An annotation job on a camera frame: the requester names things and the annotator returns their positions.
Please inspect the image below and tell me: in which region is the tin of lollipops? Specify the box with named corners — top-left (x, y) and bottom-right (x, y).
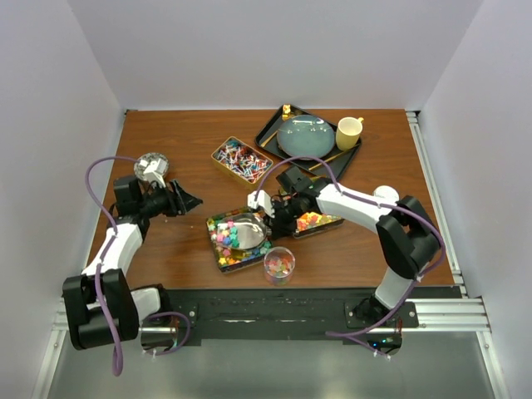
top-left (211, 136), bottom-right (273, 191)

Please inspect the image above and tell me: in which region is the black tray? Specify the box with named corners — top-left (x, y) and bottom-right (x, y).
top-left (254, 104), bottom-right (362, 180)

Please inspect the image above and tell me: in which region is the clear glass jar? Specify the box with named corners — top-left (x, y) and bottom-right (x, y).
top-left (264, 247), bottom-right (296, 287)

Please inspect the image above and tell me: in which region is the yellow cup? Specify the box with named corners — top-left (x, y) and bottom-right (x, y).
top-left (336, 117), bottom-right (364, 151)

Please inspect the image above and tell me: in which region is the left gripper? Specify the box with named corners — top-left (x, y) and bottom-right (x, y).
top-left (137, 178), bottom-right (201, 219)

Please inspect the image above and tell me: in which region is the tin of gummy candies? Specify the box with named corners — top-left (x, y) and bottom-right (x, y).
top-left (293, 212), bottom-right (344, 239)

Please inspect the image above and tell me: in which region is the blue-grey plate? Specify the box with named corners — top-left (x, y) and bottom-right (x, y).
top-left (277, 115), bottom-right (335, 159)

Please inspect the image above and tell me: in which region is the gold chopstick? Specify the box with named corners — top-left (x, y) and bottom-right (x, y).
top-left (308, 150), bottom-right (350, 171)

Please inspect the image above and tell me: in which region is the patterned small bowl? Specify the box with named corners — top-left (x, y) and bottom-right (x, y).
top-left (134, 152), bottom-right (170, 181)

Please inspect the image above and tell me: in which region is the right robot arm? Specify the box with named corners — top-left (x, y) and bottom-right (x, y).
top-left (259, 165), bottom-right (445, 327)

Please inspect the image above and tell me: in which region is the silver jar lid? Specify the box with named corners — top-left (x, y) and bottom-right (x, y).
top-left (373, 185), bottom-right (400, 202)

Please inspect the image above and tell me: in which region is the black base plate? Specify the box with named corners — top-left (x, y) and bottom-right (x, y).
top-left (124, 288), bottom-right (416, 354)

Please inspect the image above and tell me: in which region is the tin of star candies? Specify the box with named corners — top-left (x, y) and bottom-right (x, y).
top-left (205, 207), bottom-right (273, 273)

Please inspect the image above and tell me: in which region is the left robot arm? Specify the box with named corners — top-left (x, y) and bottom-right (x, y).
top-left (62, 175), bottom-right (203, 350)

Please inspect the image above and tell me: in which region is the gold spoon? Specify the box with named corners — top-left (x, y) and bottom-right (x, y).
top-left (282, 104), bottom-right (292, 121)

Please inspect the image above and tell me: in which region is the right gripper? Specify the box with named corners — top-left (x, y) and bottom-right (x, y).
top-left (264, 194), bottom-right (305, 239)

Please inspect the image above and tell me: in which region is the metal scoop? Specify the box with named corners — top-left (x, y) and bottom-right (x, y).
top-left (214, 212), bottom-right (271, 250)

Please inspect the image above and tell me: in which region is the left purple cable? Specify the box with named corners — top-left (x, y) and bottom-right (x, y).
top-left (84, 155), bottom-right (193, 377)

